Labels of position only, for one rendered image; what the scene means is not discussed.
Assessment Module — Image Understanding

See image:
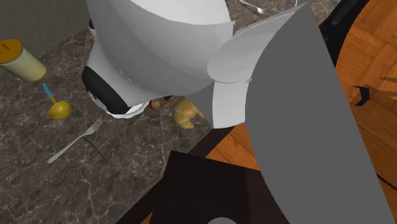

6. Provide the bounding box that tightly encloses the golden croissant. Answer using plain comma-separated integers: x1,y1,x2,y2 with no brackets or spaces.
173,98,204,130

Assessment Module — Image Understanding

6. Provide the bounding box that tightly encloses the dark robot stand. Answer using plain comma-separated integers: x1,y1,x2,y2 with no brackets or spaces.
115,150,291,224

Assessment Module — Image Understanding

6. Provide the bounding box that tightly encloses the silver spoon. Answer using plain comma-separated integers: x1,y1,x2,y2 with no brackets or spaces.
239,0,268,15

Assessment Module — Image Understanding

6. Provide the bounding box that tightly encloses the silver fork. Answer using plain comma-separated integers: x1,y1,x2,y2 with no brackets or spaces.
46,118,104,164

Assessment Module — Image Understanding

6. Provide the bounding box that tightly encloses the pale cup with yellow lid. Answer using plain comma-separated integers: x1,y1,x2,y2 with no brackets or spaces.
0,39,48,83

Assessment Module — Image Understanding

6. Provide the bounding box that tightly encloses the yellow ladle with blue handle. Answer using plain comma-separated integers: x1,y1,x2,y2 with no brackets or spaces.
42,82,73,120

